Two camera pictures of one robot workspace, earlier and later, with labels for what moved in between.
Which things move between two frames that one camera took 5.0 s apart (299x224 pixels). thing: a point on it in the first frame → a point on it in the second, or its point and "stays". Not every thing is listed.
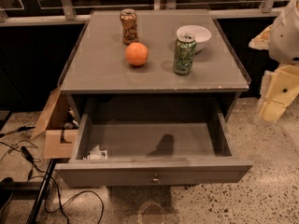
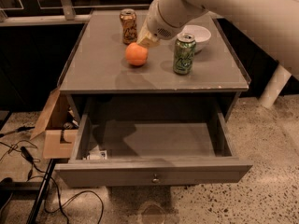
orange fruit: (136, 53) stays
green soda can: (184, 54) stays
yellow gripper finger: (282, 89) → (172, 8)
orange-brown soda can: (129, 24) stays
